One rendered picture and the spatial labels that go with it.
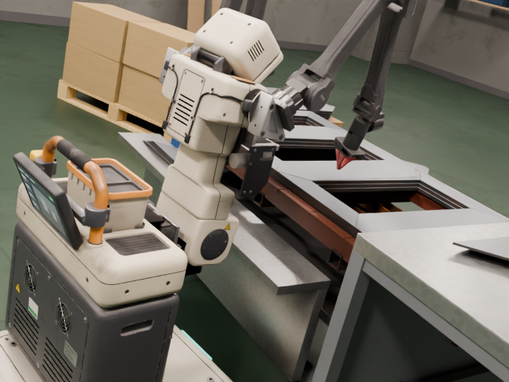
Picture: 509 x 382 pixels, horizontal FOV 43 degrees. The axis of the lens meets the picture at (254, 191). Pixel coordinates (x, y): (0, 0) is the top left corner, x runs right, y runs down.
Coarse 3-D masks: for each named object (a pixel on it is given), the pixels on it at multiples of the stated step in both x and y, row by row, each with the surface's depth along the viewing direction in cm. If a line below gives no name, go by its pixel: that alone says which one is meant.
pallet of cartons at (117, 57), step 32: (96, 32) 514; (128, 32) 497; (160, 32) 479; (64, 64) 540; (96, 64) 520; (128, 64) 502; (160, 64) 483; (64, 96) 547; (96, 96) 526; (128, 96) 511; (160, 96) 491; (128, 128) 513
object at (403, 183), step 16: (288, 144) 274; (304, 144) 278; (320, 144) 283; (368, 160) 281; (272, 176) 232; (304, 192) 217; (336, 192) 235; (432, 192) 253; (320, 208) 210; (448, 208) 246; (336, 224) 204
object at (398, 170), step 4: (376, 160) 272; (380, 160) 273; (384, 160) 274; (380, 164) 266; (384, 164) 268; (388, 164) 269; (392, 164) 270; (388, 168) 264; (392, 168) 265; (396, 168) 266; (400, 168) 268; (396, 172) 261; (400, 172) 263; (404, 172) 264; (404, 176) 259; (408, 176) 260; (412, 176) 261
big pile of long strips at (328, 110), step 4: (268, 88) 362; (272, 88) 364; (276, 88) 367; (268, 92) 350; (300, 108) 332; (304, 108) 334; (324, 108) 345; (328, 108) 347; (332, 108) 349; (316, 112) 338; (320, 112) 339; (324, 112) 341; (328, 112) 342; (332, 112) 344; (320, 116) 341; (324, 116) 342; (328, 116) 343; (328, 120) 344
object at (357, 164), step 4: (352, 164) 257; (356, 164) 259; (360, 164) 260; (364, 164) 261; (360, 168) 255; (364, 168) 256; (368, 168) 258; (372, 168) 259; (364, 172) 252; (368, 172) 253; (372, 172) 254; (376, 172) 255; (372, 176) 249; (376, 176) 251; (380, 176) 252; (384, 176) 253
